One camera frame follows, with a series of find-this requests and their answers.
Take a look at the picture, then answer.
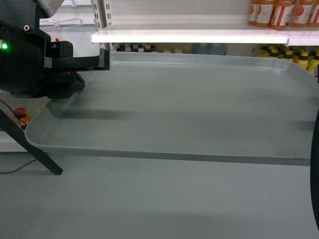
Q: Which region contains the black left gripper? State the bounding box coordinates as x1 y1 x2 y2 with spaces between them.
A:
0 0 110 99

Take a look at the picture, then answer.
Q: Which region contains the grey rectangular serving tray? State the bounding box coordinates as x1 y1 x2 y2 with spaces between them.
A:
25 52 319 166

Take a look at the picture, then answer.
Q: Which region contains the white slotted shelf upright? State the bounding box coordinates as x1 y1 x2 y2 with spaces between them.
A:
90 0 113 52

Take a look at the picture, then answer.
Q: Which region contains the red lid sauce jar right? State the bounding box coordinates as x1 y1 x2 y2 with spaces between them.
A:
13 108 30 130

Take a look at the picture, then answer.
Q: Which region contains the black tripod leg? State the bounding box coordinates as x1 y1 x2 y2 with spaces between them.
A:
0 110 63 175

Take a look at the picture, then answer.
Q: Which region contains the white top store shelf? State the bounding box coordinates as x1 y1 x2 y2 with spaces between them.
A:
91 23 319 46

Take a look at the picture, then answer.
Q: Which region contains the orange drink bottle top right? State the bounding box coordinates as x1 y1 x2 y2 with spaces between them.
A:
248 0 319 30

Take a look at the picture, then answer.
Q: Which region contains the yellow snack packs right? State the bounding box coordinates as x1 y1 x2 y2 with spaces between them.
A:
256 44 319 77

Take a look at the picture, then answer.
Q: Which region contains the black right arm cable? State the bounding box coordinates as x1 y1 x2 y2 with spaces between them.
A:
309 64 319 232

